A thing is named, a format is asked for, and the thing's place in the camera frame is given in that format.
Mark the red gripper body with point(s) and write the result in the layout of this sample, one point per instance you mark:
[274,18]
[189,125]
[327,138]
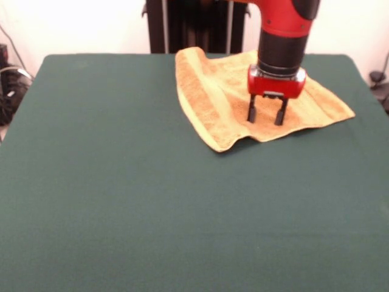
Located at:
[273,86]

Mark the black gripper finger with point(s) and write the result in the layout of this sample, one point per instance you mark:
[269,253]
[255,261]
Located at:
[280,114]
[252,111]

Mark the tan terry towel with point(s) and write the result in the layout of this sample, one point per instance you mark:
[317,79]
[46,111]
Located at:
[212,100]

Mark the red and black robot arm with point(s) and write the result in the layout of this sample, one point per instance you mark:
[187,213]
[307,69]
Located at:
[282,39]

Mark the black floor equipment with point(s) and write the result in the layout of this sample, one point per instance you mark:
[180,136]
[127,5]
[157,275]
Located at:
[12,100]
[377,76]

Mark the dark green table cloth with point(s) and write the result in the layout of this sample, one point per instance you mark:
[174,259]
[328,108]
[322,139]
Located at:
[91,182]

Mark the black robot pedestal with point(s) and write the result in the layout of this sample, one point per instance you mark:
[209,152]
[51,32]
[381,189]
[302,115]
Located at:
[158,30]

